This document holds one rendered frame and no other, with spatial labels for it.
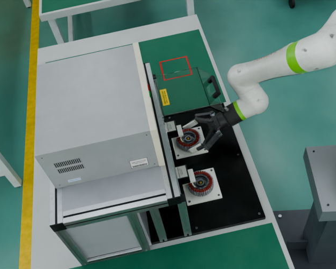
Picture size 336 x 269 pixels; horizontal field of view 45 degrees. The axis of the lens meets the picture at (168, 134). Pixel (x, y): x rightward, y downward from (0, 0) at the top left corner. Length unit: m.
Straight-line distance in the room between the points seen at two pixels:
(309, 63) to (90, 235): 0.96
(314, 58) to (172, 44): 1.18
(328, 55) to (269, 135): 1.54
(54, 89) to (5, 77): 2.36
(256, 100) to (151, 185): 0.62
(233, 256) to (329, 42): 0.85
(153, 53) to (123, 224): 1.20
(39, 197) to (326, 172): 1.25
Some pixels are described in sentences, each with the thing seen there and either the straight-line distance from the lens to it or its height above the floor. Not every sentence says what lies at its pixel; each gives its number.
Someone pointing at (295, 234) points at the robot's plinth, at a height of 0.02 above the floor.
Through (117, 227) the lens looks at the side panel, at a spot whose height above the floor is 0.98.
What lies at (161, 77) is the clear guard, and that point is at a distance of 1.77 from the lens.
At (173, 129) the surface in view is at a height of 0.92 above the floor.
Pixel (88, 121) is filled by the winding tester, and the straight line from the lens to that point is 1.33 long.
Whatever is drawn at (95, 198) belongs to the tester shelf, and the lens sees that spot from 1.40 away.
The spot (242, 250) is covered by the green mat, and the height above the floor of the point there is 0.75.
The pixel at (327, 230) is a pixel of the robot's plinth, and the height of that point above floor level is 0.45.
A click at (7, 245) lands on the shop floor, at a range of 2.81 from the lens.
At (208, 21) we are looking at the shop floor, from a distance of 3.80.
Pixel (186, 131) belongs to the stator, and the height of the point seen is 0.82.
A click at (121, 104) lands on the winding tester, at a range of 1.35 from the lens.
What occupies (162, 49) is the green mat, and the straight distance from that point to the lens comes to 2.40.
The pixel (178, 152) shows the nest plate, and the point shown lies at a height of 0.78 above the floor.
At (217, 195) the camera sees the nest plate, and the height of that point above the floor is 0.78.
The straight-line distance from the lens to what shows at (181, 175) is 1.61.
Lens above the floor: 2.29
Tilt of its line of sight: 52 degrees down
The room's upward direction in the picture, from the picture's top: 11 degrees counter-clockwise
